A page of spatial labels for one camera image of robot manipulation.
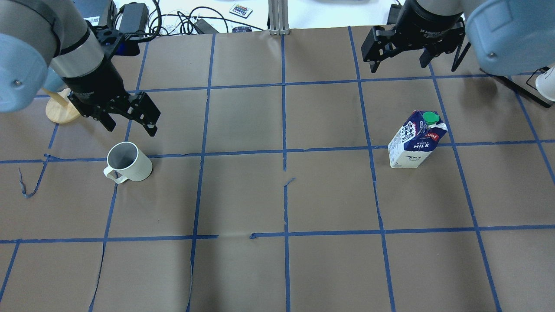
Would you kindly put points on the small remote control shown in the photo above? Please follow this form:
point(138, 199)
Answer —
point(241, 11)

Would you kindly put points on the black power adapter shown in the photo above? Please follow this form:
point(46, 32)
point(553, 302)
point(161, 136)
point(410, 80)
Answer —
point(133, 18)

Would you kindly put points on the white cup on rack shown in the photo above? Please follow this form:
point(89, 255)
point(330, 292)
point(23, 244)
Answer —
point(545, 84)

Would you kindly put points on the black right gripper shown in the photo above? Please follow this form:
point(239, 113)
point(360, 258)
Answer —
point(427, 22)

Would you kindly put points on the wooden mug tree stand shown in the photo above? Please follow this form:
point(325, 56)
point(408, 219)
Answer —
point(59, 108)

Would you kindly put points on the blue mug on stand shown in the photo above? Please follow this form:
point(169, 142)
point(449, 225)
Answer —
point(53, 82)

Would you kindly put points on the aluminium frame post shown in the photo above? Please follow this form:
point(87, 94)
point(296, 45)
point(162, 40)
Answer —
point(279, 17)

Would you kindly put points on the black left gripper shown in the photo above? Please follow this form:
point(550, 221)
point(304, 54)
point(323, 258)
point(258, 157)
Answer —
point(94, 87)

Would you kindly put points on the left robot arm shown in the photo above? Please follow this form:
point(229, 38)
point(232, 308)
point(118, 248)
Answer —
point(42, 35)

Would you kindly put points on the white ceramic mug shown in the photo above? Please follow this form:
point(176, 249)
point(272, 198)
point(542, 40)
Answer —
point(125, 161)

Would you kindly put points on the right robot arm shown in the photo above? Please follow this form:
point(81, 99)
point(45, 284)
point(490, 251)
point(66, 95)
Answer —
point(508, 36)

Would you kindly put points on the blue white milk carton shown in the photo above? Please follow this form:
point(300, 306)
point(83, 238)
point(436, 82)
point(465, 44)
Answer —
point(416, 139)

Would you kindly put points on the black wire cup rack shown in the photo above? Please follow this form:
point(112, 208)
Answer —
point(530, 92)

